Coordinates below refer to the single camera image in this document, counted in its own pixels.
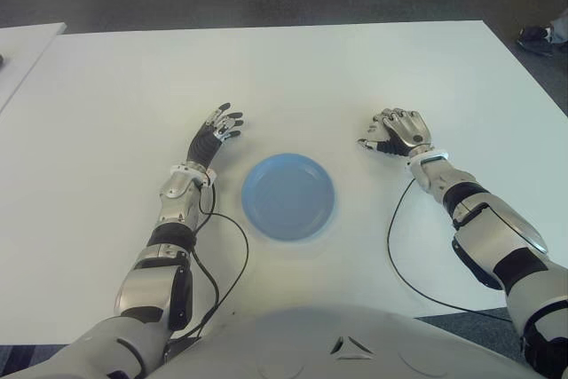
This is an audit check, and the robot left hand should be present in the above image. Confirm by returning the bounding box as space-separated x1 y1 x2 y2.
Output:
185 102 245 170

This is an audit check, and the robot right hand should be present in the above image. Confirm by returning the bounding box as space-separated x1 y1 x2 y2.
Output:
357 107 434 158

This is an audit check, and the blue round plate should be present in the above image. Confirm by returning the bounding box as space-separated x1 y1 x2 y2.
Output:
241 153 337 241

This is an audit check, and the black shoe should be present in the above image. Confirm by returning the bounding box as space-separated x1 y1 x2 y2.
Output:
517 26 555 57

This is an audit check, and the grey trouser leg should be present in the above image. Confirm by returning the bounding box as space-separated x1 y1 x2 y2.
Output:
549 12 568 43

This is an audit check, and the white side table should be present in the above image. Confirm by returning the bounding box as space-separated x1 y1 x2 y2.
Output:
0 21 67 109

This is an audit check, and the grey robot torso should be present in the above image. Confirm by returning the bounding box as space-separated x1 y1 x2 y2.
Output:
146 305 533 379

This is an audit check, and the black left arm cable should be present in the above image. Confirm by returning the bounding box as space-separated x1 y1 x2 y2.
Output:
190 249 220 325
166 183 249 349

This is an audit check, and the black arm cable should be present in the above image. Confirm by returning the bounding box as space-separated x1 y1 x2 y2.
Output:
166 183 249 349
386 178 516 322
190 249 220 325

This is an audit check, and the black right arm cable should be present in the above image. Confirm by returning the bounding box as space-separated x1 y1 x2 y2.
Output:
386 178 516 322

